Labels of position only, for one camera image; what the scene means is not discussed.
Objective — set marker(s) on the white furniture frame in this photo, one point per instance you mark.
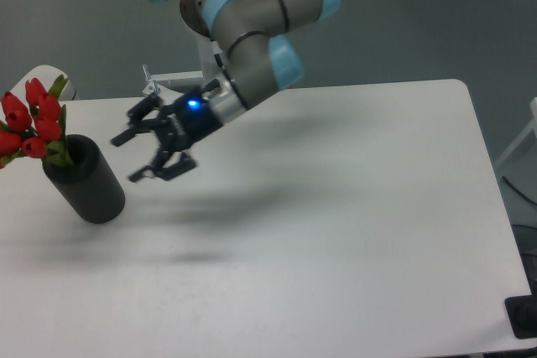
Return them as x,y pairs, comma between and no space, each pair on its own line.
521,143

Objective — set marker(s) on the black device at table edge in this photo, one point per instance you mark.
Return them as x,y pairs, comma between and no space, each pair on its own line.
522,316

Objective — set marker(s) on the black ribbed cylinder vase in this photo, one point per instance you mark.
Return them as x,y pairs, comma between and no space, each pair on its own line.
90,186

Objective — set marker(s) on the white chair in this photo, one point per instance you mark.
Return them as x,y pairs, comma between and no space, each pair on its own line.
47,74

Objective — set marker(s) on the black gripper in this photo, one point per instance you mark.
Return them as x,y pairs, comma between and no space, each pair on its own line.
178,126

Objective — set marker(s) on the red tulip bouquet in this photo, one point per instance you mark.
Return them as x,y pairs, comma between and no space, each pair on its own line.
35,127

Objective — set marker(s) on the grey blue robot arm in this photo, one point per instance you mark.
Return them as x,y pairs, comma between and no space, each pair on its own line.
255,61

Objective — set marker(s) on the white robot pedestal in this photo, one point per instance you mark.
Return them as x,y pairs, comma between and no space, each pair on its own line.
208,55

